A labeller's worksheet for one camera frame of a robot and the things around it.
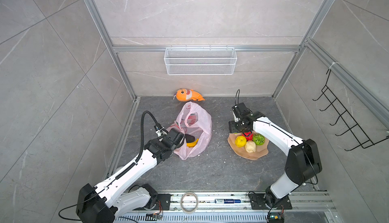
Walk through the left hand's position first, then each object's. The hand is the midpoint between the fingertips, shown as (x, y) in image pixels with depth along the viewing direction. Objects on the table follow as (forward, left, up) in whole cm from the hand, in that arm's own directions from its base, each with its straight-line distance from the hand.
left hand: (174, 139), depth 80 cm
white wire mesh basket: (+51, -16, +15) cm, 55 cm away
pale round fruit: (-1, -43, -10) cm, 45 cm away
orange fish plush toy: (+40, -4, -7) cm, 41 cm away
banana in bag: (+3, -9, -13) cm, 16 cm away
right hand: (+9, -36, -5) cm, 37 cm away
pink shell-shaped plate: (-3, -50, -12) cm, 51 cm away
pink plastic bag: (+8, -11, +3) cm, 14 cm away
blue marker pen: (-28, -26, -14) cm, 41 cm away
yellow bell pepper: (+2, -38, -9) cm, 39 cm away
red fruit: (+5, -44, -9) cm, 45 cm away
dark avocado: (+6, -7, -11) cm, 15 cm away
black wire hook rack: (-13, -78, +18) cm, 81 cm away
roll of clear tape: (-27, -3, -14) cm, 30 cm away
